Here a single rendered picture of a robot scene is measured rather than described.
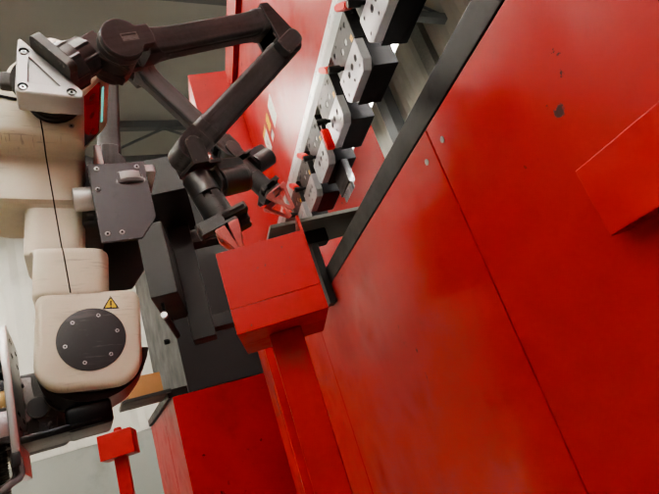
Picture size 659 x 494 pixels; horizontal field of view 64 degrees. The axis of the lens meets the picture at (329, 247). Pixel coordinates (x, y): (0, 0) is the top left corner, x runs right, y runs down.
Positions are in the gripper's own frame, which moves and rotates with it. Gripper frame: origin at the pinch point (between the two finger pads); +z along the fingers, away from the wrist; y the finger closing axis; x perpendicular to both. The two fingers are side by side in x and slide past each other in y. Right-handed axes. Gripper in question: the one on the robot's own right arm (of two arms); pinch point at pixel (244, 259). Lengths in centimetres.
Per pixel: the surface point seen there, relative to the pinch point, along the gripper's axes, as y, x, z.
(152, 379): -62, 236, -48
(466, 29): 33, -43, 3
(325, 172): 39, 48, -30
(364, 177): 84, 137, -59
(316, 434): -4.7, 3.0, 32.8
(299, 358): -0.5, 2.7, 20.3
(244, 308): -4.7, -4.4, 9.4
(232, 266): -2.9, -4.5, 1.7
